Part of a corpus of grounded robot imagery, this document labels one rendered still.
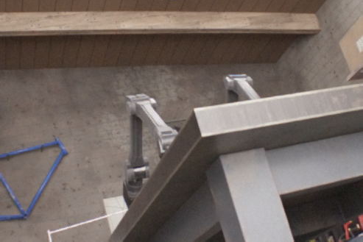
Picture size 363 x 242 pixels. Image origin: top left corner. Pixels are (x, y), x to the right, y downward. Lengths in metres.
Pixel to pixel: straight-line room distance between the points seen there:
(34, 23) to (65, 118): 1.00
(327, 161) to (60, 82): 4.24
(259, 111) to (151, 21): 3.66
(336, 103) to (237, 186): 0.20
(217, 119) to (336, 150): 0.29
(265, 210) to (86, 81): 4.30
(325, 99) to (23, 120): 4.18
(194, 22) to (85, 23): 0.85
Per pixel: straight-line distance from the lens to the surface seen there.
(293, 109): 0.90
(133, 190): 2.69
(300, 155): 1.01
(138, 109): 2.30
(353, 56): 4.27
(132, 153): 2.54
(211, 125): 0.84
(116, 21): 4.44
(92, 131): 4.97
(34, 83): 5.11
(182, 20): 4.57
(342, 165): 1.05
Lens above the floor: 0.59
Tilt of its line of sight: 21 degrees up
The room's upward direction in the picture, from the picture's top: 16 degrees counter-clockwise
